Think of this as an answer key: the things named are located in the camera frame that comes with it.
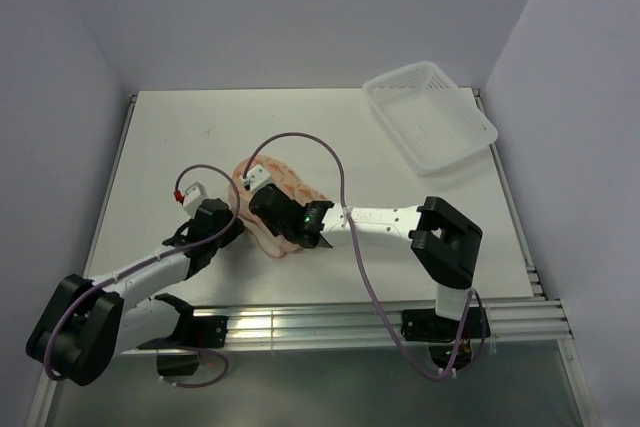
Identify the pink floral mesh laundry bag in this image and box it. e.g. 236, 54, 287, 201
227, 155, 328, 260

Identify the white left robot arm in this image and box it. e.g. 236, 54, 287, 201
26, 199, 245, 386

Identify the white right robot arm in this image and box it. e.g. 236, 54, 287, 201
249, 183, 483, 337

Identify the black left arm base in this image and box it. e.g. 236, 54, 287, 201
152, 315, 230, 380

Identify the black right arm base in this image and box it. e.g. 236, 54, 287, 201
401, 307, 491, 343

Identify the white perforated plastic basket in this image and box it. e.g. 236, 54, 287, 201
362, 61, 498, 177

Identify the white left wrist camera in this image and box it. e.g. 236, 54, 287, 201
173, 182, 208, 218

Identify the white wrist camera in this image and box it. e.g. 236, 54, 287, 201
173, 182, 208, 218
241, 164, 274, 193

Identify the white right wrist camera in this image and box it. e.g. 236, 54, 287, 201
241, 164, 274, 193

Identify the aluminium rail frame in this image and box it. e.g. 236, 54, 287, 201
29, 91, 601, 427

